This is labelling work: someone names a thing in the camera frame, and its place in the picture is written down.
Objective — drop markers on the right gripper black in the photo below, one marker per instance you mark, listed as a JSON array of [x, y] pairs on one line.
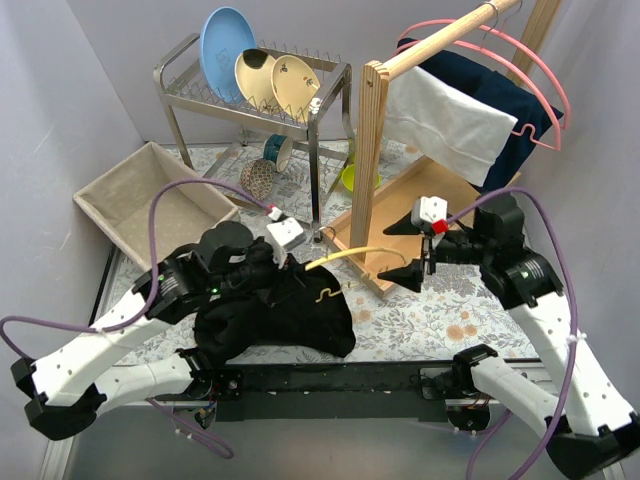
[[428, 255]]

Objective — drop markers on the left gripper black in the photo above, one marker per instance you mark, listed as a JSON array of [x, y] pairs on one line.
[[270, 273]]

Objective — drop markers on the black cloth garment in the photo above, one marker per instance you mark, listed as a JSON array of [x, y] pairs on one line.
[[305, 308]]

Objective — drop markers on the yellow wavy hanger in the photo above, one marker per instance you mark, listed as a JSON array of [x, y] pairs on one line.
[[364, 274]]

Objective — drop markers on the white cloth garment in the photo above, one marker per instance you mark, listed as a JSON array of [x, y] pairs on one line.
[[460, 133]]

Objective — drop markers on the dark blue denim skirt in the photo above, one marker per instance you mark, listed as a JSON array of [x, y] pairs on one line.
[[510, 110]]

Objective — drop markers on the pink wavy hanger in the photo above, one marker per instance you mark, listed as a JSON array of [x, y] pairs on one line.
[[535, 100], [521, 47]]

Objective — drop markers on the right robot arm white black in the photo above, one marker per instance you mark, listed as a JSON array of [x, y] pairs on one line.
[[587, 425]]

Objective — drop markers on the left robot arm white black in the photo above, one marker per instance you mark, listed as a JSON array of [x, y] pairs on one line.
[[74, 385]]

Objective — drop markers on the wooden clothes rack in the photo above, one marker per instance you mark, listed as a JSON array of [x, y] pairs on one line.
[[372, 205]]

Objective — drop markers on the floral table mat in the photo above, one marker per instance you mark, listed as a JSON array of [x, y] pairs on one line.
[[454, 310]]

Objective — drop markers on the lime green bowl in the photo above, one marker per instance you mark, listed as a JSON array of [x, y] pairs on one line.
[[348, 177]]

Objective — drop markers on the patterned red bowl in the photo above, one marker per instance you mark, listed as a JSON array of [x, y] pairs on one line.
[[256, 178]]

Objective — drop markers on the teal cup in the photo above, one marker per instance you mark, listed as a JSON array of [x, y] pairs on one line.
[[277, 150]]

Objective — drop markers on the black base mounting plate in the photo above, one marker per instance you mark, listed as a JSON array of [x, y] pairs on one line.
[[377, 390]]

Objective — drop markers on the steel dish rack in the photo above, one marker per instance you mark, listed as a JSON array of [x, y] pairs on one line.
[[189, 91]]

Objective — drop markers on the wicker laundry basket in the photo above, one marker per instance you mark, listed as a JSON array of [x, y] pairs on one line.
[[119, 201]]

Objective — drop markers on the cream floral plate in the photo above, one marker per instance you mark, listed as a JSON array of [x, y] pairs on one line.
[[294, 84]]

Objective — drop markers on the cream plate dark spot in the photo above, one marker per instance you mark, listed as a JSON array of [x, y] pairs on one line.
[[253, 68]]

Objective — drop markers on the blue plate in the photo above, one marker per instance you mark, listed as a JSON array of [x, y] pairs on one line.
[[225, 35]]

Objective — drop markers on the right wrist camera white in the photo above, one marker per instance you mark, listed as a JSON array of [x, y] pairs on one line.
[[429, 215]]

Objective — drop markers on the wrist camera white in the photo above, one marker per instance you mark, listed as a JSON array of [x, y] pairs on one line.
[[429, 215], [283, 234]]

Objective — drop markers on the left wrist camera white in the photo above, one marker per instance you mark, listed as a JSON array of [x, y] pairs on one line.
[[283, 234]]

